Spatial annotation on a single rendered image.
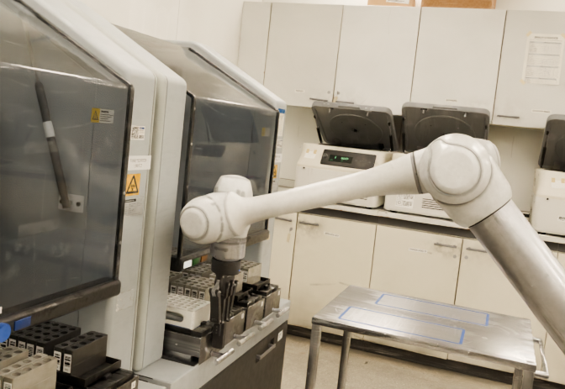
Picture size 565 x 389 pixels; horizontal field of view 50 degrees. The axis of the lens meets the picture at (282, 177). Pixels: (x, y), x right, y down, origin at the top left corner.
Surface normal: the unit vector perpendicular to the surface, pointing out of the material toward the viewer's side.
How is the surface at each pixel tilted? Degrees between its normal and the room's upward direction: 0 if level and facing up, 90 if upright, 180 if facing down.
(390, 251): 90
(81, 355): 90
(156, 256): 90
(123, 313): 90
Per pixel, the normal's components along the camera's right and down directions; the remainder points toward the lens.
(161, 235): 0.93, 0.13
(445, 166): -0.33, -0.04
